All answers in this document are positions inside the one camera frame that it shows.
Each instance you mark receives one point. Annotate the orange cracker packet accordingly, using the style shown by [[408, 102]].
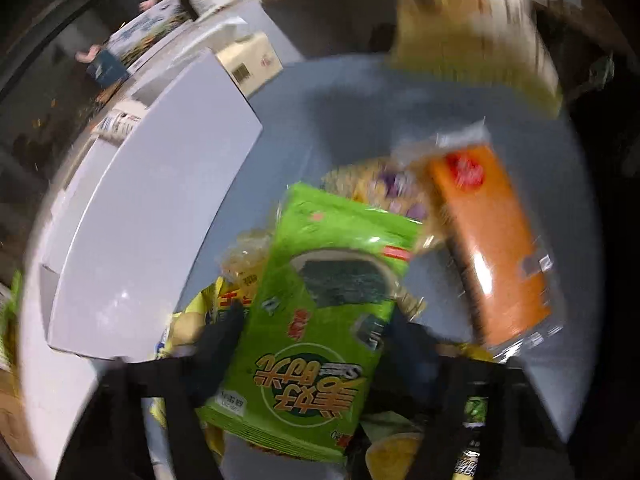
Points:
[[495, 240]]

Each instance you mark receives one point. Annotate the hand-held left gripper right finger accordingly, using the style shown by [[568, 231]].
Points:
[[415, 355]]

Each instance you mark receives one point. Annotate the pale yellow green snack bag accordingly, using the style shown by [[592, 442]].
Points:
[[450, 20]]

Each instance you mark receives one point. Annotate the green seaweed snack packet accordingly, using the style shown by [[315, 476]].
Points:
[[320, 320]]

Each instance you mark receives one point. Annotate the yellow chip packet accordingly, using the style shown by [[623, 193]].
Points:
[[200, 317], [395, 455]]

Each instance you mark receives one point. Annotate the pile of green sachets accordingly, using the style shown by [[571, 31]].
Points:
[[10, 320]]

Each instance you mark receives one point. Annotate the blue printed carton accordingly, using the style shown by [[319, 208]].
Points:
[[145, 30]]

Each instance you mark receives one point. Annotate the white carton with barcode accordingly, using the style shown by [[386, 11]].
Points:
[[117, 122]]

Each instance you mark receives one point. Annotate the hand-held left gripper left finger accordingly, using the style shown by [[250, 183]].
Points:
[[220, 357]]

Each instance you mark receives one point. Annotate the brown cardboard box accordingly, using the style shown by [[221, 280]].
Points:
[[12, 410]]

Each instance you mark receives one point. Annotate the white cardboard box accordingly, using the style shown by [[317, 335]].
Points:
[[150, 200]]

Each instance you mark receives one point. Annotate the yellow purple snack packet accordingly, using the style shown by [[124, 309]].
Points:
[[370, 185]]

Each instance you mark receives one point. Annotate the cream carton with barcode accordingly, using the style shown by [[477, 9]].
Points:
[[250, 60]]

